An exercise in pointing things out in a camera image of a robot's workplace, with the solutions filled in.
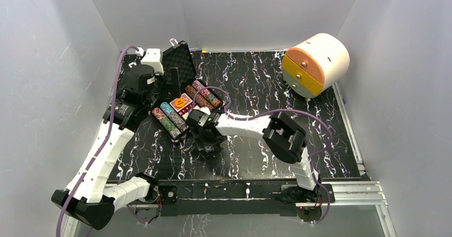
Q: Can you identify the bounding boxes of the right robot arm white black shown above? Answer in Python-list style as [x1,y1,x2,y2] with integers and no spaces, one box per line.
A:
[186,108,321,203]

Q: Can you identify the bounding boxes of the brown chip row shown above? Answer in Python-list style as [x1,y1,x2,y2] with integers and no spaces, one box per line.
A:
[185,85,214,110]

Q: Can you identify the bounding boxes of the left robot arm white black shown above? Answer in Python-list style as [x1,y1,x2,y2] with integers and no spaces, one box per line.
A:
[51,63,166,230]

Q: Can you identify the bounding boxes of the red playing card deck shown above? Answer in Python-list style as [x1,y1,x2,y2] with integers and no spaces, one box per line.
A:
[169,93,192,112]

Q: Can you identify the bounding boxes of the blue orange chip row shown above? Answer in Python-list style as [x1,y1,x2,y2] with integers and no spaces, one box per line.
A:
[160,102,188,132]

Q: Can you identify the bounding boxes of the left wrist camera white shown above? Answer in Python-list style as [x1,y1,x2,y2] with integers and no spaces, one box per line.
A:
[135,47,164,73]

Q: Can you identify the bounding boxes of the aluminium rail frame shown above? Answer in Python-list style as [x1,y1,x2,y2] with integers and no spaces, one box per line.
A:
[61,161,398,237]

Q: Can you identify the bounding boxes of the purple green chip row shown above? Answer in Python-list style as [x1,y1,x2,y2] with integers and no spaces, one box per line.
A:
[192,80,222,108]

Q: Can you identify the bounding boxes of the round orange yellow drawer cabinet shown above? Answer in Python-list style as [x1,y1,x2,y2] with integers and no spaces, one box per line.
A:
[281,33,350,99]

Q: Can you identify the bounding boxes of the red dice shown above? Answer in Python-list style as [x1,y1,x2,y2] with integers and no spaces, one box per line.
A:
[179,105,191,116]

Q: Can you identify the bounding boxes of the black poker chip case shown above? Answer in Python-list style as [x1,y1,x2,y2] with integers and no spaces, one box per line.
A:
[150,38,223,143]

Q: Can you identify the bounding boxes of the orange big blind button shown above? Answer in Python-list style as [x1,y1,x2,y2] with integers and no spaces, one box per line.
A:
[174,98,186,108]

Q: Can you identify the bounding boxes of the red green chip row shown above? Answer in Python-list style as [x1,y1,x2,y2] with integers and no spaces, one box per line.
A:
[152,108,181,139]

